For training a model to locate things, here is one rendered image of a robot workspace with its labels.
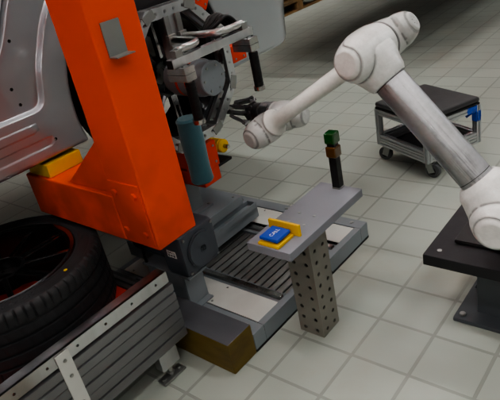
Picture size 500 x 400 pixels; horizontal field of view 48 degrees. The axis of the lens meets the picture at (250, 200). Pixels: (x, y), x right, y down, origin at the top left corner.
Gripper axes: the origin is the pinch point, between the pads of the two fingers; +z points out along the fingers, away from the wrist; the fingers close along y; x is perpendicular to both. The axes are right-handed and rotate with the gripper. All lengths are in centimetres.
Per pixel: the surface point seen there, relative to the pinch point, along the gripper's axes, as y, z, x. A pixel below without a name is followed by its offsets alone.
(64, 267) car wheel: -79, -15, 60
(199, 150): -25.8, -16.9, 23.4
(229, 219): -42, 2, -27
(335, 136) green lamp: -11, -65, 13
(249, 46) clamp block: 15.3, -25.9, 25.0
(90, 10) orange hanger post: -14, -41, 97
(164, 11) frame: 16, -3, 49
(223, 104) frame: -0.6, -4.2, 6.7
